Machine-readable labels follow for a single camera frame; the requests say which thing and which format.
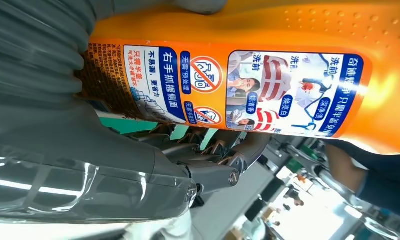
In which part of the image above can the green table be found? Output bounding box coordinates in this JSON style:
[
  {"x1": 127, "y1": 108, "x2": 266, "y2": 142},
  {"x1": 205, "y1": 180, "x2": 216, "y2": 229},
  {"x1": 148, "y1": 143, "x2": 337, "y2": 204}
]
[{"x1": 98, "y1": 110, "x2": 220, "y2": 142}]

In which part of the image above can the standing person in dark blue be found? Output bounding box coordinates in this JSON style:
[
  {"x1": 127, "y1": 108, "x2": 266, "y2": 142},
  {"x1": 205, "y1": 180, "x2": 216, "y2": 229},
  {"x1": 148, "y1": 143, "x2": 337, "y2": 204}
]
[{"x1": 323, "y1": 139, "x2": 400, "y2": 222}]

